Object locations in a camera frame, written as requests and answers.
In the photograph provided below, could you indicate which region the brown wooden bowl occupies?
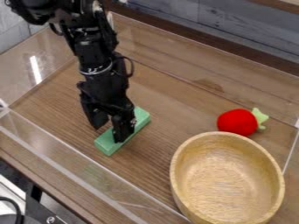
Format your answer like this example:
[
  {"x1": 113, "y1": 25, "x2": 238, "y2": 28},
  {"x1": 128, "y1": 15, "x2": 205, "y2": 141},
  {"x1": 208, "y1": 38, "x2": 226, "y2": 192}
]
[{"x1": 169, "y1": 131, "x2": 285, "y2": 224}]

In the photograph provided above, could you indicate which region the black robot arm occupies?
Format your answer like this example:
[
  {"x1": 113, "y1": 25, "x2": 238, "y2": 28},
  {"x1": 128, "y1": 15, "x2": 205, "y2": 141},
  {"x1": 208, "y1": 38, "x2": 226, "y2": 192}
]
[{"x1": 4, "y1": 0, "x2": 136, "y2": 143}]

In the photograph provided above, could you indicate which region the green rectangular block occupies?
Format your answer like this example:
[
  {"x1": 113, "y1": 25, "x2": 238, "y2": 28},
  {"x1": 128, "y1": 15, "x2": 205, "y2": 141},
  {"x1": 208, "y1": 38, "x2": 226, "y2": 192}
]
[{"x1": 93, "y1": 107, "x2": 150, "y2": 156}]

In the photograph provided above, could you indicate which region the black cable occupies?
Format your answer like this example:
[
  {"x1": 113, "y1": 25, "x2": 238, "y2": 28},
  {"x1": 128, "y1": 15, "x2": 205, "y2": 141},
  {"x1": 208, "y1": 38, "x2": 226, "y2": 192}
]
[{"x1": 0, "y1": 196, "x2": 24, "y2": 224}]

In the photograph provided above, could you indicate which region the red plush strawberry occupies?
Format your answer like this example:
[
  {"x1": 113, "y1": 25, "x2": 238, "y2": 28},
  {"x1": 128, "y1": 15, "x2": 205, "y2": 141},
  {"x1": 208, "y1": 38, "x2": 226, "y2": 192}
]
[{"x1": 216, "y1": 108, "x2": 269, "y2": 137}]

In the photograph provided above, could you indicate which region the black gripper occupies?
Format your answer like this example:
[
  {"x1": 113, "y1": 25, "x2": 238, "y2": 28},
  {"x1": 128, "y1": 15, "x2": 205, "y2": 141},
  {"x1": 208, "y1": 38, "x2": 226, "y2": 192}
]
[{"x1": 77, "y1": 68, "x2": 136, "y2": 144}]

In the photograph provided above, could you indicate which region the clear acrylic enclosure wall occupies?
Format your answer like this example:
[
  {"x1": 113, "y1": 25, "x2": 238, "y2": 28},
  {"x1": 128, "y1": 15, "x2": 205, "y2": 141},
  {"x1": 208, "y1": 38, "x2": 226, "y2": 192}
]
[{"x1": 0, "y1": 16, "x2": 299, "y2": 224}]

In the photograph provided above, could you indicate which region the black table leg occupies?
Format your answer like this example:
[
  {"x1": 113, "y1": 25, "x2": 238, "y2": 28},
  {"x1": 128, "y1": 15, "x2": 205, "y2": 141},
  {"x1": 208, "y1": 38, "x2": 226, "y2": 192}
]
[{"x1": 29, "y1": 185, "x2": 42, "y2": 202}]

